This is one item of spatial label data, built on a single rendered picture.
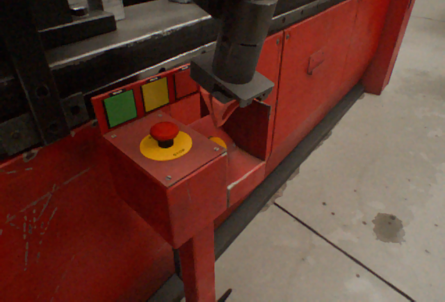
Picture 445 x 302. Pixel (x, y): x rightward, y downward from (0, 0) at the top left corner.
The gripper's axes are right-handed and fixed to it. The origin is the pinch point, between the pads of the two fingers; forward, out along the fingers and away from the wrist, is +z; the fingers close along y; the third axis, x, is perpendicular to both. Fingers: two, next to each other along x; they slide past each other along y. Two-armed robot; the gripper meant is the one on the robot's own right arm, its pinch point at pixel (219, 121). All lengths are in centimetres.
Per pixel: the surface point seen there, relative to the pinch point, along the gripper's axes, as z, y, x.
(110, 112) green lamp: 0.0, 10.1, 12.4
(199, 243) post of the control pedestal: 23.0, -6.7, 5.7
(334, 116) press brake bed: 80, 16, -139
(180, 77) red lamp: -1.3, 10.3, -0.6
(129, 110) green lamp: 0.8, 9.8, 9.4
